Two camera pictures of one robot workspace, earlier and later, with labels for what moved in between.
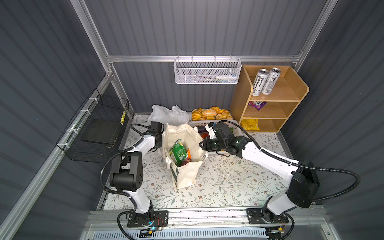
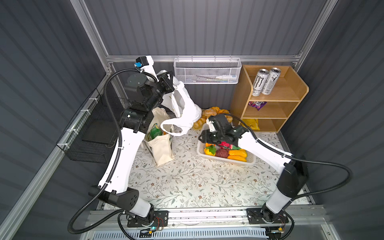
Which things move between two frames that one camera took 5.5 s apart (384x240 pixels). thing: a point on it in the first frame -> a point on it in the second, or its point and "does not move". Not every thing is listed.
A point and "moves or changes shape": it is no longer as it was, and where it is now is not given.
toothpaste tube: (226, 77) does not move
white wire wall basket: (207, 71) does not move
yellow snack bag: (250, 124) does not move
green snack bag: (179, 152) moves or changes shape
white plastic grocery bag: (175, 116) moves or changes shape
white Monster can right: (272, 79) does not move
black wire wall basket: (93, 134) does not move
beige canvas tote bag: (184, 150) -> (161, 148)
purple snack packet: (257, 104) does not move
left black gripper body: (161, 137) -> (156, 92)
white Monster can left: (261, 78) does not move
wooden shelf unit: (271, 110) does not move
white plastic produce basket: (231, 126) -> (201, 153)
